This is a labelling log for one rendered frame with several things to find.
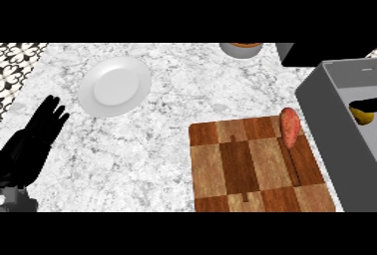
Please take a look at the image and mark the white round plate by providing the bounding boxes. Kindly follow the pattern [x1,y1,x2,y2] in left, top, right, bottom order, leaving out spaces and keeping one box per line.
[77,56,154,119]

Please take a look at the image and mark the orange sweet potato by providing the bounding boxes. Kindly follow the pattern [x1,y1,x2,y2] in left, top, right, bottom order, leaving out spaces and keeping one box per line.
[278,107,302,149]

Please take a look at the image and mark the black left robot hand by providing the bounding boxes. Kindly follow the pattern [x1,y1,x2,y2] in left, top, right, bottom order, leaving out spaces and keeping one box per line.
[0,95,71,189]

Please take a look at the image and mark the dark appliance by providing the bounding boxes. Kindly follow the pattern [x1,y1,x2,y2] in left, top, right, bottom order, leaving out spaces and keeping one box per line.
[275,42,377,68]

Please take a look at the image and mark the grey pot with orange contents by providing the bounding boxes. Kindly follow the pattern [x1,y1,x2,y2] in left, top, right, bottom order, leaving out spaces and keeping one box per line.
[218,42,265,60]

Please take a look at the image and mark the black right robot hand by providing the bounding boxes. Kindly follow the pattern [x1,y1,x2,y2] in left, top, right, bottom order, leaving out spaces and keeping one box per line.
[348,98,377,114]

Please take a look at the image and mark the grey open box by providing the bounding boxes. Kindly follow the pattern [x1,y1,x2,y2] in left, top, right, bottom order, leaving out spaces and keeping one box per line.
[293,57,377,213]

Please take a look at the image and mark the wooden checkered cutting board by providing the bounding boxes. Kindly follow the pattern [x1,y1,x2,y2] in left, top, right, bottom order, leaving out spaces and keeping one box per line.
[188,115,337,213]

